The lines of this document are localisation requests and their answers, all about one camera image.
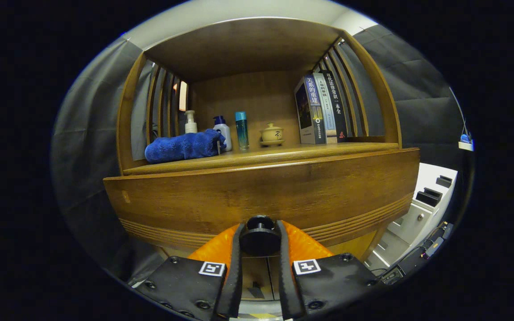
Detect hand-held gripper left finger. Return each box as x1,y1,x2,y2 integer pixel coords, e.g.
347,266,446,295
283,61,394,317
133,223,245,321

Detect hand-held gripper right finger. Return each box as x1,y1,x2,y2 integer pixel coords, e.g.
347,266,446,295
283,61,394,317
276,220,380,321

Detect wooden drawer with black knob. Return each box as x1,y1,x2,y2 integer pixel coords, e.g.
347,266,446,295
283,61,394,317
103,148,420,258

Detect wooden countertop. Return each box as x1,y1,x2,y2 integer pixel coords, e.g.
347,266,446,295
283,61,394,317
122,142,400,176

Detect white side cabinet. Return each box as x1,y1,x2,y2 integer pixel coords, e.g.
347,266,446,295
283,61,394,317
364,163,458,272

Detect wooden cabinet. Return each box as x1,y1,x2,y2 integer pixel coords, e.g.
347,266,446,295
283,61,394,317
103,17,420,301

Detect blue towel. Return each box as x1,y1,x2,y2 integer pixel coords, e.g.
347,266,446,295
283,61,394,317
145,129,227,163

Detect white lotion bottle blue cap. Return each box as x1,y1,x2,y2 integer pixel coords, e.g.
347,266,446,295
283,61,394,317
213,115,232,152

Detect beige lidded tea cup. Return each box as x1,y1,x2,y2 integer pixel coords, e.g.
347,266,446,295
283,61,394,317
259,123,286,147

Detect teal bottle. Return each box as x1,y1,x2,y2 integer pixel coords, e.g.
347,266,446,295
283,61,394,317
235,111,249,151

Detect white pump bottle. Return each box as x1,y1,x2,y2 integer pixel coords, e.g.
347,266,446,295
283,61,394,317
184,110,198,134

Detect blue spine book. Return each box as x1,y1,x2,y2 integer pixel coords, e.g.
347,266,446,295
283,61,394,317
294,74,327,145

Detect pale spine book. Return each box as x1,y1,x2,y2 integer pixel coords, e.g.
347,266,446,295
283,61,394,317
313,73,338,144

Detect black spine book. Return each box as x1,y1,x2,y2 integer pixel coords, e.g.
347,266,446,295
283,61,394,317
320,70,348,143

